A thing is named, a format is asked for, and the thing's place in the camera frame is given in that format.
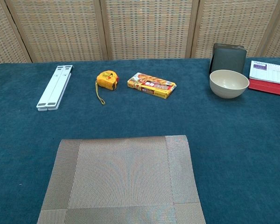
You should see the grey woven placemat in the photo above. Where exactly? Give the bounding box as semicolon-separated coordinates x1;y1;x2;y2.
36;134;206;224

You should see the beige bowl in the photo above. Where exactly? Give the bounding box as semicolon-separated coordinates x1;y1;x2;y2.
209;69;250;99

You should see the yellow food package box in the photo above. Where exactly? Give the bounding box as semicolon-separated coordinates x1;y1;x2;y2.
127;72;177;99

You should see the yellow tape measure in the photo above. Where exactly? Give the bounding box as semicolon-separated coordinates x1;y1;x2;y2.
95;71;120;105

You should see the woven wooden folding screen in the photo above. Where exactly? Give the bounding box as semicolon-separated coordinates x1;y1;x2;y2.
0;0;280;68

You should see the white folding laptop stand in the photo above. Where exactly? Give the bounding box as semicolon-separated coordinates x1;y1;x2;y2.
36;65;74;112

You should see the blue felt table cover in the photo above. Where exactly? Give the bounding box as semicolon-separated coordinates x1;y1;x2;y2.
0;57;280;224

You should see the black cube box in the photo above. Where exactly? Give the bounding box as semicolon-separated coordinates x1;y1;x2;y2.
209;42;248;75

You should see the white and red desk calendar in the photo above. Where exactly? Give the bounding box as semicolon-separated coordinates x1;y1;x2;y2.
248;60;280;98

